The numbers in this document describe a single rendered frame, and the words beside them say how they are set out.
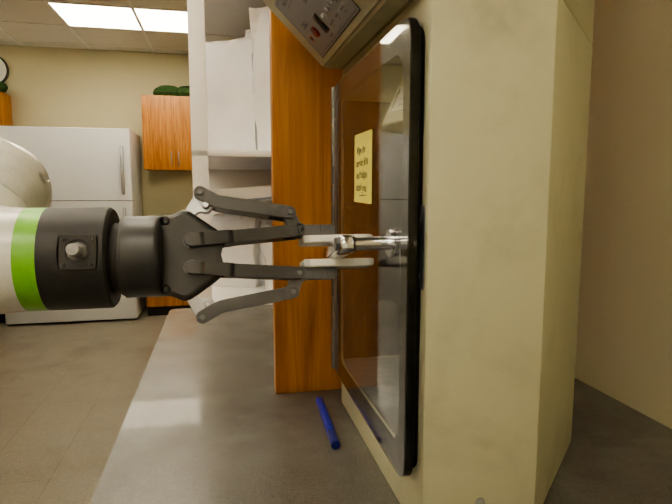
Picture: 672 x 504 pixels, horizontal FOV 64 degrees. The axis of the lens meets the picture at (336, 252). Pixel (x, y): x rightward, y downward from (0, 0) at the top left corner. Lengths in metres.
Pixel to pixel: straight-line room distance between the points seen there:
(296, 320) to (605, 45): 0.64
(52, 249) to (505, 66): 0.40
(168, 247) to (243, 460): 0.28
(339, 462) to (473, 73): 0.44
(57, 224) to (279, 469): 0.35
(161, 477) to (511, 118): 0.50
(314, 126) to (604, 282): 0.52
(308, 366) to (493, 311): 0.42
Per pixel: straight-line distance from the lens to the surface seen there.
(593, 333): 0.99
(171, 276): 0.51
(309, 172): 0.79
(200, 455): 0.69
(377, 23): 0.57
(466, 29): 0.47
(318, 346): 0.83
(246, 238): 0.51
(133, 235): 0.50
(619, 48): 0.97
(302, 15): 0.68
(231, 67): 1.85
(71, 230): 0.50
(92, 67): 6.22
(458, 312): 0.47
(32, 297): 0.52
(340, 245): 0.47
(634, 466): 0.73
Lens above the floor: 1.25
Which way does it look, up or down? 7 degrees down
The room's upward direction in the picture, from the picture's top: straight up
